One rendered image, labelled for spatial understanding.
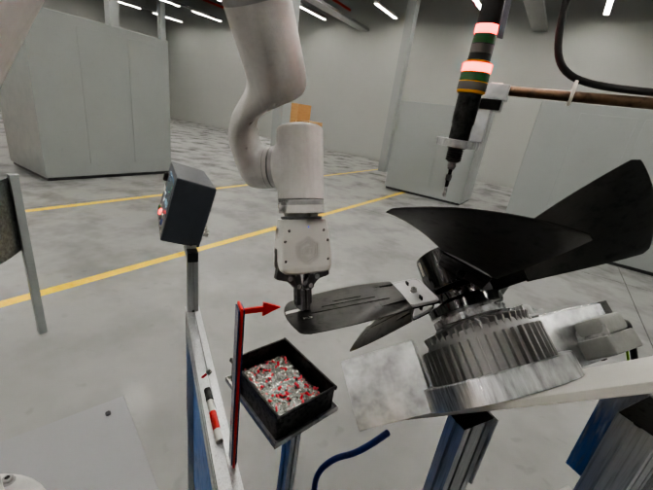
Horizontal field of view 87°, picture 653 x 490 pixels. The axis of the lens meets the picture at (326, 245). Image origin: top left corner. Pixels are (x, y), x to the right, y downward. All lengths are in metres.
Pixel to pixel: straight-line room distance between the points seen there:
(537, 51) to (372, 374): 12.65
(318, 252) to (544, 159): 5.62
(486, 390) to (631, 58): 12.57
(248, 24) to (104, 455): 0.63
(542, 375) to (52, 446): 0.73
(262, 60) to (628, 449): 0.71
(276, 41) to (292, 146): 0.17
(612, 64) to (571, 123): 6.93
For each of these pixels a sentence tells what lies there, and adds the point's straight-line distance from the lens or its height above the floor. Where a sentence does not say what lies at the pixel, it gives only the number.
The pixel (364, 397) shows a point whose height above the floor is 0.97.
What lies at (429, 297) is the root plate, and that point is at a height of 1.17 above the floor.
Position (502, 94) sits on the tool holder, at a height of 1.53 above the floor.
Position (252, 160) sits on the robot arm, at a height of 1.38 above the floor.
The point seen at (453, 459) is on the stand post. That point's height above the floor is 0.83.
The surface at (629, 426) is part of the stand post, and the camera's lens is 0.65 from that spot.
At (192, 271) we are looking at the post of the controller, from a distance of 1.08.
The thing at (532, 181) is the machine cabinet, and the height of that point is 0.93.
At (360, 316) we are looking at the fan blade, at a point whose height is 1.15.
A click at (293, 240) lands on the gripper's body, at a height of 1.26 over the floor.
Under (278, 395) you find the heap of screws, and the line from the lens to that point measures 0.89.
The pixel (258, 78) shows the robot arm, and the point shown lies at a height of 1.50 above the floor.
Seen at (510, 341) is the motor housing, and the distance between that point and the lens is 0.65.
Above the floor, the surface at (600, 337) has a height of 1.13.
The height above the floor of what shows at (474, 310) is 1.18.
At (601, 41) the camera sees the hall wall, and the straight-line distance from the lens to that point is 13.05.
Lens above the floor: 1.47
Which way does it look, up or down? 21 degrees down
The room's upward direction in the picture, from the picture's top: 8 degrees clockwise
